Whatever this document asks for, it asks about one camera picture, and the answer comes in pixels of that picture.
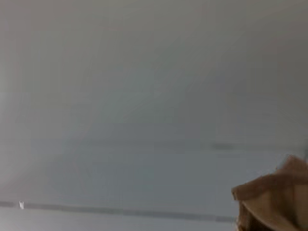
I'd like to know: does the khaki canvas food bag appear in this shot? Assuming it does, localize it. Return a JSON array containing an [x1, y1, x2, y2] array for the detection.
[[231, 154, 308, 231]]

